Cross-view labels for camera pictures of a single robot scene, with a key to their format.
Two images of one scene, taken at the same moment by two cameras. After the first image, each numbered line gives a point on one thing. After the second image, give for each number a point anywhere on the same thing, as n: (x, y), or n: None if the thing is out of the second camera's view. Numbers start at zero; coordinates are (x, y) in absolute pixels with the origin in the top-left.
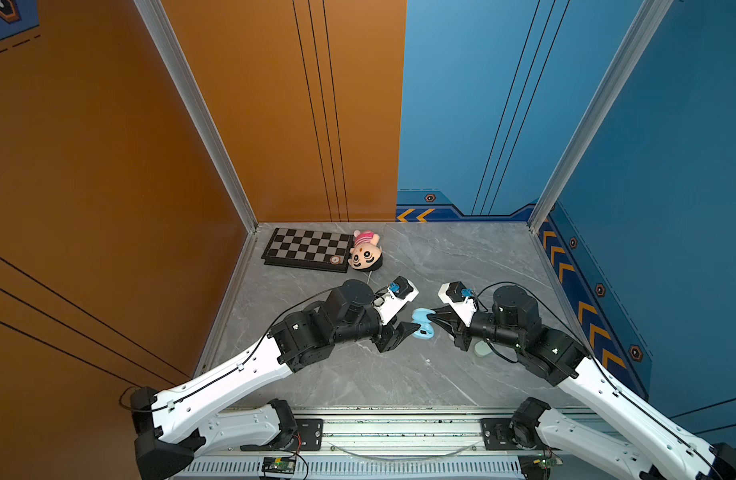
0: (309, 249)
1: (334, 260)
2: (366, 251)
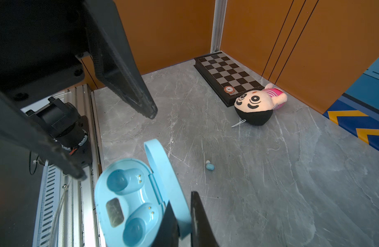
0: (218, 71)
1: (229, 89)
2: (256, 107)
